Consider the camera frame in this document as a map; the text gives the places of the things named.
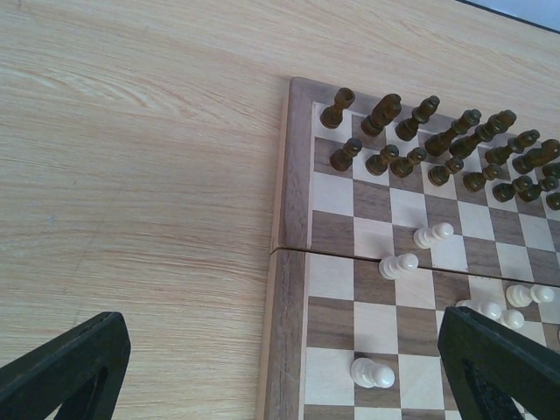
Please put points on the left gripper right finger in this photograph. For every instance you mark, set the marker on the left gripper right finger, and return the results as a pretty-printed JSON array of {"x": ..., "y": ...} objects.
[{"x": 491, "y": 368}]

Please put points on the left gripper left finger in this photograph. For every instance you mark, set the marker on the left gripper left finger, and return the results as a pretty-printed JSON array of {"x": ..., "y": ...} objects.
[{"x": 77, "y": 375}]

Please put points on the white pawn board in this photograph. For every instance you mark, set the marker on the white pawn board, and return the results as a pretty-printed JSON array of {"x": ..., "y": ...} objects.
[
  {"x": 393, "y": 267},
  {"x": 522, "y": 296},
  {"x": 369, "y": 374}
]

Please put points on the white pawn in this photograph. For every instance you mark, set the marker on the white pawn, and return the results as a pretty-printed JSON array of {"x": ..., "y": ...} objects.
[{"x": 426, "y": 237}]

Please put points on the wooden chess board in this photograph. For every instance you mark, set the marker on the wooden chess board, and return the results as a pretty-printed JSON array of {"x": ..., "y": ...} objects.
[{"x": 327, "y": 303}]

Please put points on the dark bishop right side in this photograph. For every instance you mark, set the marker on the dark bishop right side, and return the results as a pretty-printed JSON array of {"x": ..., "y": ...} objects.
[{"x": 515, "y": 145}]

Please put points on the dark king back row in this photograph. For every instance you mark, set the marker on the dark king back row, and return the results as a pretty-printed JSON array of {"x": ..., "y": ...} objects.
[{"x": 496, "y": 124}]

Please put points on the dark knight right side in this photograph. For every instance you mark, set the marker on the dark knight right side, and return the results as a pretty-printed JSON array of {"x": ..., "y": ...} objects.
[{"x": 537, "y": 157}]

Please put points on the dark queen back row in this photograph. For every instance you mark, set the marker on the dark queen back row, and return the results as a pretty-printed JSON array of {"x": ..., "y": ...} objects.
[{"x": 437, "y": 144}]

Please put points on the dark bishop back row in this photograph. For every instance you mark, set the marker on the dark bishop back row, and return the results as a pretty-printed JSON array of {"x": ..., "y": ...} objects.
[{"x": 408, "y": 128}]

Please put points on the dark knight back row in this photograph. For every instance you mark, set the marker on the dark knight back row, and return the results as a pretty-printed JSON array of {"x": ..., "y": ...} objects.
[{"x": 384, "y": 112}]

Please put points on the dark rook far left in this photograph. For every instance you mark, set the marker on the dark rook far left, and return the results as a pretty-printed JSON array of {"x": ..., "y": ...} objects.
[{"x": 332, "y": 116}]

